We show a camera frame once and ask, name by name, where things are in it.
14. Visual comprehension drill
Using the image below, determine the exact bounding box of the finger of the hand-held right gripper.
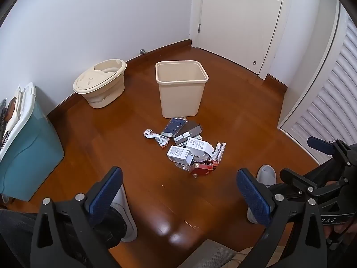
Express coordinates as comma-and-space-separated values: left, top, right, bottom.
307, 136, 353, 168
280, 168, 328, 201

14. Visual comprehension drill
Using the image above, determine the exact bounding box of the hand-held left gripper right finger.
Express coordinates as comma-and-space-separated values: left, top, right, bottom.
237, 168, 327, 268

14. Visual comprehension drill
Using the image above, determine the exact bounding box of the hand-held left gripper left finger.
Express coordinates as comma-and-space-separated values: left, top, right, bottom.
30, 166, 124, 268

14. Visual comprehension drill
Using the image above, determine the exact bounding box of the beige plastic trash bin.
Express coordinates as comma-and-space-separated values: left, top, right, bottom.
155, 60, 209, 119

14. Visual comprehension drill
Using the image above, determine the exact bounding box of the person's right hand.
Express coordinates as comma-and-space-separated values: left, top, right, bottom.
326, 217, 357, 241

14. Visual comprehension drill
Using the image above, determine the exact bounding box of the white right slipper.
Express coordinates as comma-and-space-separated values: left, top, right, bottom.
247, 165, 277, 224

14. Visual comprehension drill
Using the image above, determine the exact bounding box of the white slipper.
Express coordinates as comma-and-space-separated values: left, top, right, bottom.
110, 184, 138, 243
247, 165, 277, 224

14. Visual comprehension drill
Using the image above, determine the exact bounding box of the white left slipper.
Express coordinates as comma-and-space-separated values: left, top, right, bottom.
110, 184, 138, 243

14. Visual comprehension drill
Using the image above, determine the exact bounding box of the white louvered closet door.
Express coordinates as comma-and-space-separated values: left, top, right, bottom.
277, 6, 357, 165

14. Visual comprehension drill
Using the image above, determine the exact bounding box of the torn white red wrapper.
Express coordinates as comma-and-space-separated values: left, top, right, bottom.
210, 142, 227, 164

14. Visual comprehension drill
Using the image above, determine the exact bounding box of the red box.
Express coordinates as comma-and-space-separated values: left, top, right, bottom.
190, 160, 217, 177

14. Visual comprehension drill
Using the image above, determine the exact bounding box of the grey seat cushion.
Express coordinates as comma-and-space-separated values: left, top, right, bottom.
178, 239, 251, 268

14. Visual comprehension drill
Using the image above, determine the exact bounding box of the crumpled white wrapper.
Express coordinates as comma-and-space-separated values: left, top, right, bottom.
143, 128, 171, 148

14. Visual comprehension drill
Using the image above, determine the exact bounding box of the large white box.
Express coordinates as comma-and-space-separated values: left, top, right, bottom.
185, 138, 214, 158

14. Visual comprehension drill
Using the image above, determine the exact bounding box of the white and blue box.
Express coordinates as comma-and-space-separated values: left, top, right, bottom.
167, 145, 194, 166

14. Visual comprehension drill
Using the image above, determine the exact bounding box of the teal storage box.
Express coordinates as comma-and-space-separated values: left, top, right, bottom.
0, 82, 65, 202

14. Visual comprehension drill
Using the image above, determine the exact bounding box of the small striped white box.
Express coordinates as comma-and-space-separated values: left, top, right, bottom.
173, 134, 202, 146

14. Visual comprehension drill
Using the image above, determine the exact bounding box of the dark grey box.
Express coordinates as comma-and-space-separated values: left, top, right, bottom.
173, 121, 203, 140

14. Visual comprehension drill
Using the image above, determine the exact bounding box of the navy blue packet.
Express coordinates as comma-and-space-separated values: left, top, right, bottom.
162, 117, 188, 138

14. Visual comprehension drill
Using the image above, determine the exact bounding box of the beige lidded bucket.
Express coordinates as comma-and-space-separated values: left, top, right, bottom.
73, 59, 127, 109

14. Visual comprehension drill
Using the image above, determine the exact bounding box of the dark grey cloth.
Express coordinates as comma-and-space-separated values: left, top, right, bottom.
0, 209, 38, 268

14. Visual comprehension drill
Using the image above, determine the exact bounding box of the stack of papers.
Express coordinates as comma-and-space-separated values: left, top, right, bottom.
0, 87, 26, 153

